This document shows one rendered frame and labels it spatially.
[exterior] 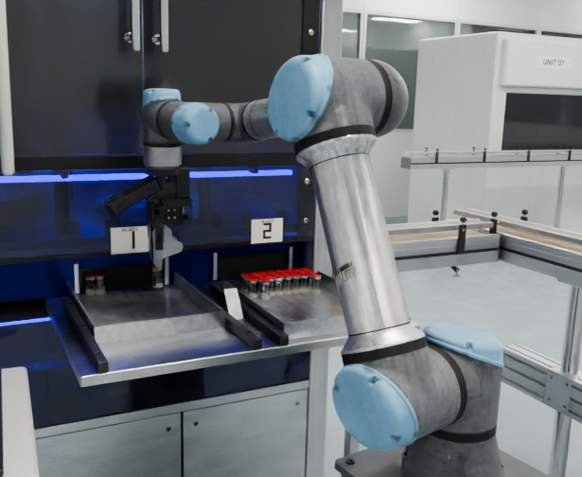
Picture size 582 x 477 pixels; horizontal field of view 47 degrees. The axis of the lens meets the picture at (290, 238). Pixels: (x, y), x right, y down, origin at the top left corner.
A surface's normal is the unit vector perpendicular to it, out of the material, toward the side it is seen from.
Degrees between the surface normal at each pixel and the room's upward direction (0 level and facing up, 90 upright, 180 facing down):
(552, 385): 90
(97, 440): 90
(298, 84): 83
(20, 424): 0
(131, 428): 90
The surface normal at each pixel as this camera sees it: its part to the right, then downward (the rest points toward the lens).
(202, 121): 0.62, 0.21
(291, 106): -0.80, -0.03
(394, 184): 0.44, 0.19
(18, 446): 0.03, -0.98
